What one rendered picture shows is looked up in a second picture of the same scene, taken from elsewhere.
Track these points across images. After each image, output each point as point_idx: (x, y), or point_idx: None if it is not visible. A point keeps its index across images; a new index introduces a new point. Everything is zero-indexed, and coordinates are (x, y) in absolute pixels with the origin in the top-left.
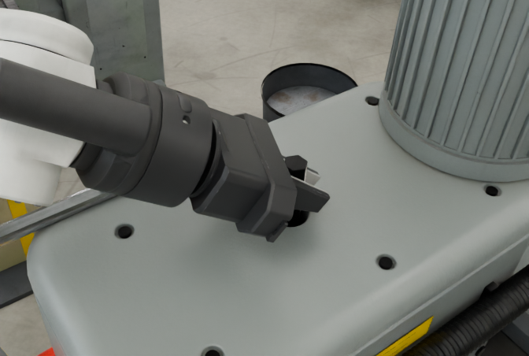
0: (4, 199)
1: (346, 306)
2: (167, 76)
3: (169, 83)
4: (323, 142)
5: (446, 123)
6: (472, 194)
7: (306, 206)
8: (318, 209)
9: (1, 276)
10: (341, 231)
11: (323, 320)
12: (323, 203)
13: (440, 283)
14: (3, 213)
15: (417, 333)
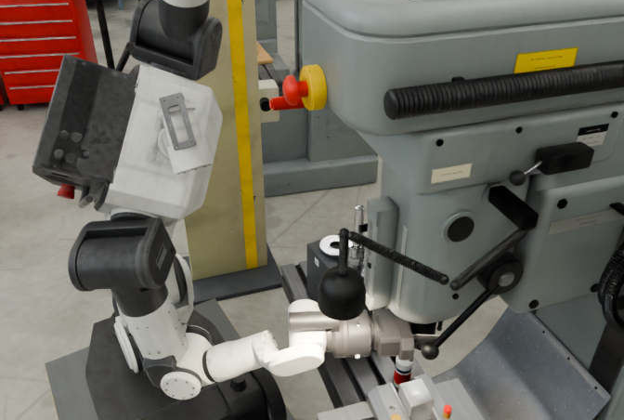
0: (240, 209)
1: None
2: (380, 158)
3: (381, 164)
4: None
5: None
6: None
7: None
8: None
9: (225, 277)
10: None
11: None
12: None
13: (582, 6)
14: (238, 221)
15: (564, 60)
